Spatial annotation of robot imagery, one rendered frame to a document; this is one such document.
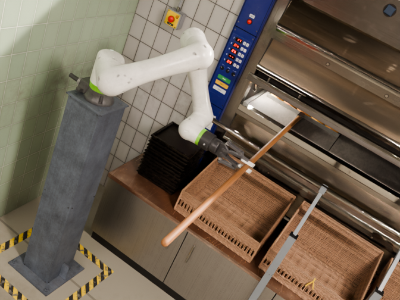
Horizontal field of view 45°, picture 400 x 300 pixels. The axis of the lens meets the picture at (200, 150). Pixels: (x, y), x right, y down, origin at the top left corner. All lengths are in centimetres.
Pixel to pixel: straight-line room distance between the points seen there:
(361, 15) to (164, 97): 134
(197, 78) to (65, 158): 78
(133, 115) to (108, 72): 135
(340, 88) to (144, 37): 130
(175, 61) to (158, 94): 119
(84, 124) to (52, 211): 59
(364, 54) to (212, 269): 148
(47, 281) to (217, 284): 99
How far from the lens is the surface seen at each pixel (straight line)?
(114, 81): 209
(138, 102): 337
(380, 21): 273
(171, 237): 173
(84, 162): 241
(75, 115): 236
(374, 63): 275
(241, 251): 278
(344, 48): 276
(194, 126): 238
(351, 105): 281
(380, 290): 257
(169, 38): 315
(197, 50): 210
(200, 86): 237
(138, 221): 299
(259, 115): 298
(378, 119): 281
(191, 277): 298
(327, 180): 299
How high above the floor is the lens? 230
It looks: 29 degrees down
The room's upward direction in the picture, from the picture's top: 25 degrees clockwise
